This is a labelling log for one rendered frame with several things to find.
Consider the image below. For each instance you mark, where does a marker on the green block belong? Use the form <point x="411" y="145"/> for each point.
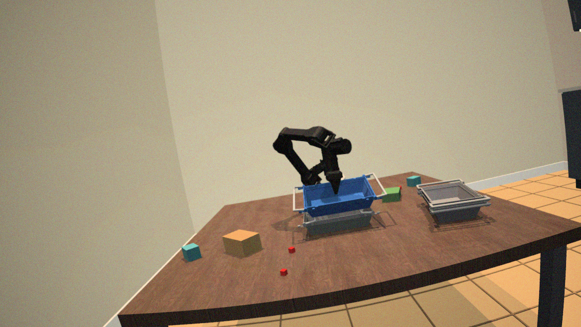
<point x="394" y="194"/>

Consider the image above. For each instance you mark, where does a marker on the teal cube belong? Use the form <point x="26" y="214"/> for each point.
<point x="191" y="252"/>
<point x="413" y="181"/>

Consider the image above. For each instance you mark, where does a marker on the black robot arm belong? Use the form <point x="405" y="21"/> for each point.
<point x="315" y="136"/>

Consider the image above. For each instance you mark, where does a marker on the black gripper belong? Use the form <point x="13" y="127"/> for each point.
<point x="333" y="175"/>

